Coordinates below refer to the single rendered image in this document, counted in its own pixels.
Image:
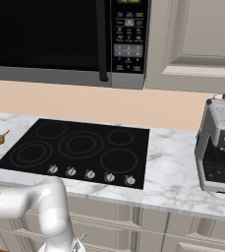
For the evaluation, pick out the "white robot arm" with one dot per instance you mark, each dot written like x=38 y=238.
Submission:
x=48 y=210

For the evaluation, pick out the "black glass hob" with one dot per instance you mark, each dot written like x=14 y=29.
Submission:
x=81 y=151

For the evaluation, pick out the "silver hob knob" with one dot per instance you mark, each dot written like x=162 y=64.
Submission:
x=90 y=174
x=52 y=169
x=71 y=171
x=129 y=179
x=109 y=177

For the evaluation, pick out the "beige drawer front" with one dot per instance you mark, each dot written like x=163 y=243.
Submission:
x=2 y=234
x=202 y=234
x=101 y=226

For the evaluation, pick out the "black microwave oven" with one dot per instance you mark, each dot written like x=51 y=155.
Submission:
x=51 y=36

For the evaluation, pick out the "grey coffee machine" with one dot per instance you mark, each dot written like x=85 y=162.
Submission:
x=220 y=147

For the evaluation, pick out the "beige wall cupboard door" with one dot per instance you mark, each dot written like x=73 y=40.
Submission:
x=196 y=42

